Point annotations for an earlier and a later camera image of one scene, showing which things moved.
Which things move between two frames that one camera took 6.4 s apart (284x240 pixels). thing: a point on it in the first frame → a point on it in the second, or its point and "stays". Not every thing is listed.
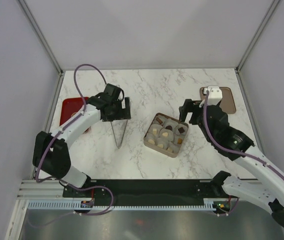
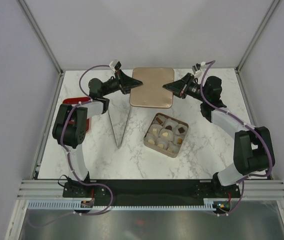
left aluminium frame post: [41, 34] stays
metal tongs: [113, 131] stays
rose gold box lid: [227, 104] → [151, 94]
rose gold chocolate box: [166, 135] stays
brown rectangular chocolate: [159, 120] stays
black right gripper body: [196, 119] → [193, 90]
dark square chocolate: [181, 130] stays
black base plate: [141, 191] stays
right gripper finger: [183, 110] → [178, 87]
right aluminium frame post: [268, 12] stays
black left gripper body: [117, 113] → [113, 85]
